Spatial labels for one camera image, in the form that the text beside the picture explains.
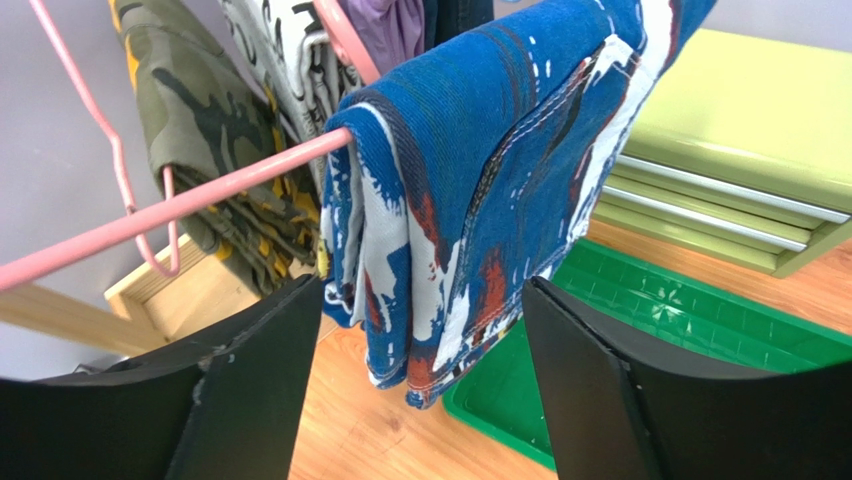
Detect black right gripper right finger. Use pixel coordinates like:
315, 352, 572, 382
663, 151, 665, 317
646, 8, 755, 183
522, 277, 851, 479

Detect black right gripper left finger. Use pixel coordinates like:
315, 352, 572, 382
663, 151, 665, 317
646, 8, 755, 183
1, 275, 322, 479

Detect pink wire hanger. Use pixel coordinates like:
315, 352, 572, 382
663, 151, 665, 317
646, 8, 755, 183
0, 126, 355, 291

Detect blue white patterned trousers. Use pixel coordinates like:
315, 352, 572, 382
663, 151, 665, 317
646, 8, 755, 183
318, 1, 713, 409

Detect camouflage trousers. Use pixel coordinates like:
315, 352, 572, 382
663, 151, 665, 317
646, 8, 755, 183
110, 1, 319, 297

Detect newspaper print trousers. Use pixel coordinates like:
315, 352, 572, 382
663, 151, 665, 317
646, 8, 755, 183
218, 0, 364, 194

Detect pink hanger with newspaper trousers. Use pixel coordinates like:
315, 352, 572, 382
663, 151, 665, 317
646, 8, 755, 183
313, 0, 380, 85

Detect purple trousers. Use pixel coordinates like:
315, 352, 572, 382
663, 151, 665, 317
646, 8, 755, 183
340, 0, 425, 75

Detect pink hanger with camouflage trousers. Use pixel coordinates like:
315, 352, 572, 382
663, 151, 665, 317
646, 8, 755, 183
27, 0, 182, 278

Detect green plastic tray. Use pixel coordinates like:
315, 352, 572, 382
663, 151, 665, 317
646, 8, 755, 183
444, 241, 851, 472

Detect wooden clothes rack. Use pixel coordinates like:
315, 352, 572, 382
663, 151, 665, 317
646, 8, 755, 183
0, 232, 341, 357

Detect green mini drawer chest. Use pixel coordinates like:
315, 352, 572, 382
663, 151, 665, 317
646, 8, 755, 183
594, 29, 851, 278

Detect dark blue jeans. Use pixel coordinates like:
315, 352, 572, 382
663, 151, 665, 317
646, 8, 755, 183
423, 0, 494, 50

